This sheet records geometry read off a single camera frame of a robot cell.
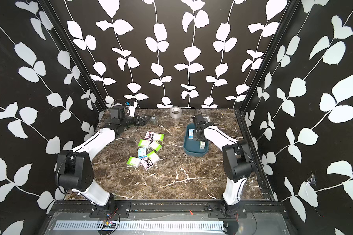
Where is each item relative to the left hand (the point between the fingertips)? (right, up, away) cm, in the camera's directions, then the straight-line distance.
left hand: (146, 114), depth 88 cm
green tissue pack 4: (+4, -27, +3) cm, 28 cm away
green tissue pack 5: (-8, -29, +2) cm, 30 cm away
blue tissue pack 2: (-4, -25, +5) cm, 26 cm away
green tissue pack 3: (+5, -21, +8) cm, 23 cm away
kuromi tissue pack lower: (0, -30, 0) cm, 30 cm away
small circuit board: (-14, -55, -17) cm, 60 cm away
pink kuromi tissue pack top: (-1, -14, +13) cm, 19 cm away
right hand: (+33, -13, +8) cm, 36 cm away
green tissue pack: (+6, -15, +13) cm, 21 cm away
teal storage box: (+29, -22, +10) cm, 38 cm away
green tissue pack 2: (-5, -19, +10) cm, 22 cm away
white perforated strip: (+2, -56, -18) cm, 58 cm away
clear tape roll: (+17, +3, +31) cm, 35 cm away
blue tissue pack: (+29, -12, +16) cm, 35 cm away
